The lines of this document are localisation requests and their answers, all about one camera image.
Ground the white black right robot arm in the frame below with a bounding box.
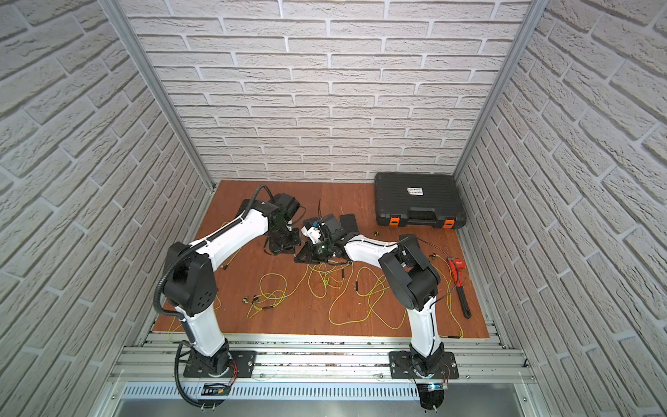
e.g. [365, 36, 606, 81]
[299, 226, 444, 377]

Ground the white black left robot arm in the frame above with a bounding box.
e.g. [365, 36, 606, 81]
[153, 185, 300, 376]

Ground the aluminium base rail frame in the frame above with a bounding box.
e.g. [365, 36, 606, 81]
[92, 332, 547, 416]

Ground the dark phone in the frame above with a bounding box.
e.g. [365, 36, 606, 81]
[340, 214, 360, 236]

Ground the black plastic tool case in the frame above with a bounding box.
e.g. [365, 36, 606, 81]
[374, 172, 467, 229]

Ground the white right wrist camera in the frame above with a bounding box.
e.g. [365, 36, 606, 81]
[300, 218, 325, 244]

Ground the red handle tool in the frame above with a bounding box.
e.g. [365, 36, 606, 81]
[447, 258, 472, 319]

